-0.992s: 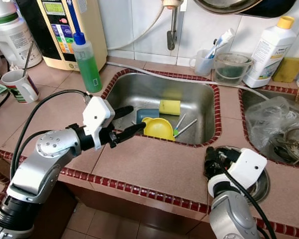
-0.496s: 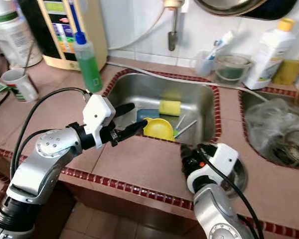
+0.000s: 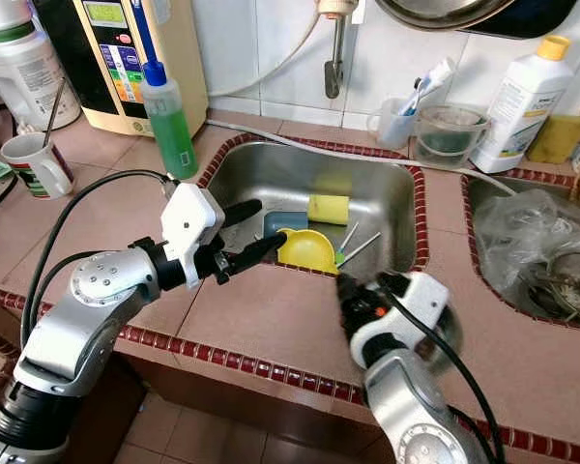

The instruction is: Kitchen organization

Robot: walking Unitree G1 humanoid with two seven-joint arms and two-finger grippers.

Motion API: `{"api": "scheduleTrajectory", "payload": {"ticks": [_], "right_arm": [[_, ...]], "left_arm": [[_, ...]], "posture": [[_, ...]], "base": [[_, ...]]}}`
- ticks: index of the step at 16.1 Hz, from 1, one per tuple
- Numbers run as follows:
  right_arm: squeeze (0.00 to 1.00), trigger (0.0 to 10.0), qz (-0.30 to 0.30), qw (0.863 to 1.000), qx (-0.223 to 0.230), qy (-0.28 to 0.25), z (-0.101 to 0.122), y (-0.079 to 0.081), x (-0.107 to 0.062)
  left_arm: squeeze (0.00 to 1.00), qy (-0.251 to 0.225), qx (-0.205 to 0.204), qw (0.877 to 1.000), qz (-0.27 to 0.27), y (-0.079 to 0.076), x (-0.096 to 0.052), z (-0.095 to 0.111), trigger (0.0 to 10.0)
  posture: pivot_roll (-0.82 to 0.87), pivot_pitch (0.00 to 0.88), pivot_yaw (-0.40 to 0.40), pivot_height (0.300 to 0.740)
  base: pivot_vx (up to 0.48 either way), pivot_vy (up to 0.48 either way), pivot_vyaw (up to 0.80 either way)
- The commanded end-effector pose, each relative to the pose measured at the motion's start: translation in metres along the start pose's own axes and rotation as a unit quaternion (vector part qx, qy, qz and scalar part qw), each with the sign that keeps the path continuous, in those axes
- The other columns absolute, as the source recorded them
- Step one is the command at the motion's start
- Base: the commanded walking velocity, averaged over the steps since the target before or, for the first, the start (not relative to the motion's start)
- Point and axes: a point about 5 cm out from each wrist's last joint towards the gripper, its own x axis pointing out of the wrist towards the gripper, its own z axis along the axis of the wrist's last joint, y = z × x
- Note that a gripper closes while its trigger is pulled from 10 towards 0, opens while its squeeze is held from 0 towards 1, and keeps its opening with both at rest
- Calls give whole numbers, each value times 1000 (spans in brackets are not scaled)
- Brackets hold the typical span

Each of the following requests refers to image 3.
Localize clear measuring jug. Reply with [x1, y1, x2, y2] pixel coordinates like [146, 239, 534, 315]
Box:
[414, 103, 492, 168]

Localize blue plastic mug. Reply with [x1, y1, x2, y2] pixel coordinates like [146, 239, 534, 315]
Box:
[263, 211, 310, 241]

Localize yellow plastic bowl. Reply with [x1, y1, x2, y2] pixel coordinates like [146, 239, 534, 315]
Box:
[275, 228, 339, 275]

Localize white printed mug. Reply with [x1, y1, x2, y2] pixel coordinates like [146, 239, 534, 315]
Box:
[2, 132, 75, 200]

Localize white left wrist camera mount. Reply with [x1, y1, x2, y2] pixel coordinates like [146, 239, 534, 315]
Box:
[161, 182, 226, 289]

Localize clear toothbrush cup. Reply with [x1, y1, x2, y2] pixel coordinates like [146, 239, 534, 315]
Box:
[367, 95, 419, 149]

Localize blue toothbrush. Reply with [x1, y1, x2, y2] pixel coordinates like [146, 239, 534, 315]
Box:
[401, 77, 434, 117]

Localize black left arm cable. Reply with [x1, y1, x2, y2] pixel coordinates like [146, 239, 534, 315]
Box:
[19, 169, 185, 349]

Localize white toothpaste tube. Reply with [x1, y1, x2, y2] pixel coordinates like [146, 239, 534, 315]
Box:
[423, 56, 458, 96]

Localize large white jug green cap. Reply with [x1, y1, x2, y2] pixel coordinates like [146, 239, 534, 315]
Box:
[0, 0, 83, 131]

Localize green dish soap bottle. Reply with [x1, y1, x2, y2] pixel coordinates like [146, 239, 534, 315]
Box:
[140, 60, 199, 180]

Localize metal spoon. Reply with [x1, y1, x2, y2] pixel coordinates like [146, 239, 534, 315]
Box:
[43, 77, 69, 146]

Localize thick white hose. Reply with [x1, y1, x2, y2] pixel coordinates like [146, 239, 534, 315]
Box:
[205, 10, 330, 98]

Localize white bottle yellow cap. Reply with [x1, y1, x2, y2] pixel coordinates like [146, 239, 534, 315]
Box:
[471, 35, 571, 175]

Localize maroon cabinet door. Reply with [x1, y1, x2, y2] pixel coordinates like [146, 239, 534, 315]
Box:
[116, 358, 368, 464]

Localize yellow sponge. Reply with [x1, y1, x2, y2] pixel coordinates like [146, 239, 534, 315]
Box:
[527, 114, 580, 163]
[307, 193, 351, 225]

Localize hanging steel pan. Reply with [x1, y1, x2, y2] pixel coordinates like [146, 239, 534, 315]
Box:
[375, 0, 579, 40]

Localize steel strainer bowl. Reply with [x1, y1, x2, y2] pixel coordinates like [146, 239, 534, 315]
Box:
[527, 246, 580, 325]

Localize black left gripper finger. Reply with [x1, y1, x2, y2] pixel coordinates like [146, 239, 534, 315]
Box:
[217, 233, 288, 283]
[222, 198, 264, 229]

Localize beige water ionizer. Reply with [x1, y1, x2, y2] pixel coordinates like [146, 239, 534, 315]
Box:
[72, 0, 209, 136]

